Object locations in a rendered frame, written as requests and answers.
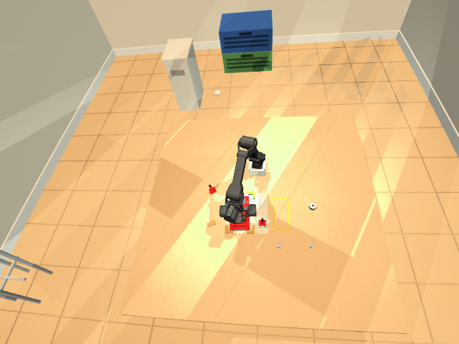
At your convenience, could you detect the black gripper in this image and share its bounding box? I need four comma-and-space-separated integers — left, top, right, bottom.
219, 204, 257, 218

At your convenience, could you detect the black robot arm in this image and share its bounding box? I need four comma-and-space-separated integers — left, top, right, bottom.
224, 135, 265, 224

